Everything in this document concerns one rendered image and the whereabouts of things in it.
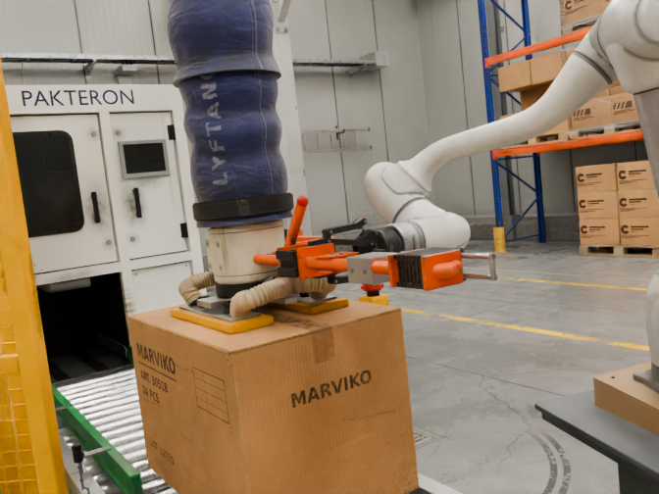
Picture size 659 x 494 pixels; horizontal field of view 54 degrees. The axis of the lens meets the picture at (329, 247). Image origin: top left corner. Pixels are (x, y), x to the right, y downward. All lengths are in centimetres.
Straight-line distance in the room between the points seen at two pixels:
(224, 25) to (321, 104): 1054
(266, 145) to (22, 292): 72
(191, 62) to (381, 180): 49
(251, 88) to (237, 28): 12
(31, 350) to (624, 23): 146
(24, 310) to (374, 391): 88
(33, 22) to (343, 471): 947
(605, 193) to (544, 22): 351
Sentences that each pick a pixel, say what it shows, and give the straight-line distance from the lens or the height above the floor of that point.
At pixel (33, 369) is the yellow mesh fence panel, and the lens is 176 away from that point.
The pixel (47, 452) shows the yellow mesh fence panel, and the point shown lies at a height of 76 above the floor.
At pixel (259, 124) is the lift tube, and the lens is 138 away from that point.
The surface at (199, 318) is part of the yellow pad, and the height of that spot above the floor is 109.
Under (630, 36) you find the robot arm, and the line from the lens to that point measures 121.
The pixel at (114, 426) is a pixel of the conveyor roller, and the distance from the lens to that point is 261.
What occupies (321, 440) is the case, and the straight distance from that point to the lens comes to 129.
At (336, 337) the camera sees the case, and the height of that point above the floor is 105.
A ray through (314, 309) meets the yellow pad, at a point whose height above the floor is 109.
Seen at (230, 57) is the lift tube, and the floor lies 163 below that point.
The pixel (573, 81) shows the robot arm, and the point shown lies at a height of 150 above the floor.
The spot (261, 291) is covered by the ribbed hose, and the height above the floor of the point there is 115.
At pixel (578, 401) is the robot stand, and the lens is 174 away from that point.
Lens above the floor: 135
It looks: 6 degrees down
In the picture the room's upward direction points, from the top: 6 degrees counter-clockwise
